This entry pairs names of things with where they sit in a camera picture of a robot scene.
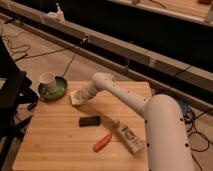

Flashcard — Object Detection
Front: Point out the black cable left floor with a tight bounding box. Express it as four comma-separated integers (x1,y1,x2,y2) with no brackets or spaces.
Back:
1,33,89,79

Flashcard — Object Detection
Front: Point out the black floor cable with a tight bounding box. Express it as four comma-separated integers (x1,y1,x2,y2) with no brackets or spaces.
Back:
181,108,213,171

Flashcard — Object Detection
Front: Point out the white object on rail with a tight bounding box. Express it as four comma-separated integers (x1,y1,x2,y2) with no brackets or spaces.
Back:
45,4,65,23

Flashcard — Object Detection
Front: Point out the green plate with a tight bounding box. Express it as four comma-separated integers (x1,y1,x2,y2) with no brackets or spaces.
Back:
38,76,67,101

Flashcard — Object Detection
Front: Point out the white sponge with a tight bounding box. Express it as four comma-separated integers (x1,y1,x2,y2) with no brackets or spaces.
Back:
70,90,83,106

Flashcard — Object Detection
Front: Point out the white plastic bottle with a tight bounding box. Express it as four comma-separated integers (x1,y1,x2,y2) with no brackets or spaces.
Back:
114,120,143,155

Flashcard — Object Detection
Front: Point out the blue power box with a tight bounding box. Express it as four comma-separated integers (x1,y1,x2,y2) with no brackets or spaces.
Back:
179,102,188,118

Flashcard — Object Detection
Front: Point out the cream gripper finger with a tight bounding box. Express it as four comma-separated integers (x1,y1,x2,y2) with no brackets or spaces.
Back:
75,92,83,102

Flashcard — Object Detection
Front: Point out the black rectangular block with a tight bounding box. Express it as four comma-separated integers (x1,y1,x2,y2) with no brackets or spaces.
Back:
79,116,101,127

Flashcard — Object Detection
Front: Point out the white ceramic cup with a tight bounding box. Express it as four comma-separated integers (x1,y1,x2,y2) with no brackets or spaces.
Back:
39,72,56,93

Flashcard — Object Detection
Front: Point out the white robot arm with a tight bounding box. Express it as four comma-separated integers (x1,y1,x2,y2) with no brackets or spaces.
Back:
71,73,194,171

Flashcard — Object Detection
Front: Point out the orange carrot toy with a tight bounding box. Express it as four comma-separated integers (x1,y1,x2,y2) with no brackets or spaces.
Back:
93,133,112,152

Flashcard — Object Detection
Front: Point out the black chair frame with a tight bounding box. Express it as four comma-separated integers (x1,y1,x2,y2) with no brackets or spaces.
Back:
0,36,38,171

